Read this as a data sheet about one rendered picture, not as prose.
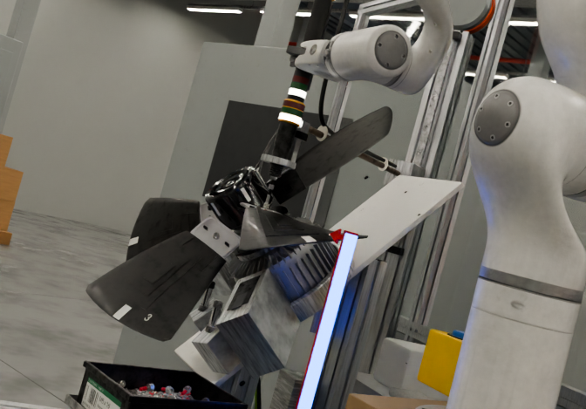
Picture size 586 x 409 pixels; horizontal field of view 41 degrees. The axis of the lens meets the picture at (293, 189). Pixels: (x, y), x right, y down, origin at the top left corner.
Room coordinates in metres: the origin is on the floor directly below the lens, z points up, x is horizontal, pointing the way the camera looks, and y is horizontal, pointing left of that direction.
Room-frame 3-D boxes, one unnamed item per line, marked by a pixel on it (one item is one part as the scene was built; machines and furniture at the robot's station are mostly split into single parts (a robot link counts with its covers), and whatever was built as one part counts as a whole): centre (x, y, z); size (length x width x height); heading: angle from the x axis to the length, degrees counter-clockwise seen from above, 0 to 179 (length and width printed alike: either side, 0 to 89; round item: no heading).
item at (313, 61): (1.42, 0.00, 1.49); 0.11 x 0.10 x 0.07; 25
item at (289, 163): (1.52, 0.04, 1.33); 0.09 x 0.07 x 0.10; 149
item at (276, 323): (1.48, -0.01, 0.98); 0.20 x 0.16 x 0.20; 115
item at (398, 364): (1.93, -0.41, 0.92); 0.17 x 0.16 x 0.11; 115
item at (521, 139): (0.91, -0.27, 1.30); 0.19 x 0.12 x 0.24; 122
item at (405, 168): (2.05, -0.28, 1.37); 0.10 x 0.07 x 0.08; 150
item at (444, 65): (2.10, -0.30, 1.48); 0.05 x 0.03 x 0.62; 60
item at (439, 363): (1.31, -0.38, 1.02); 0.16 x 0.10 x 0.11; 115
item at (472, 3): (2.14, -0.32, 1.88); 0.17 x 0.15 x 0.16; 25
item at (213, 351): (1.54, 0.05, 0.91); 0.12 x 0.08 x 0.12; 115
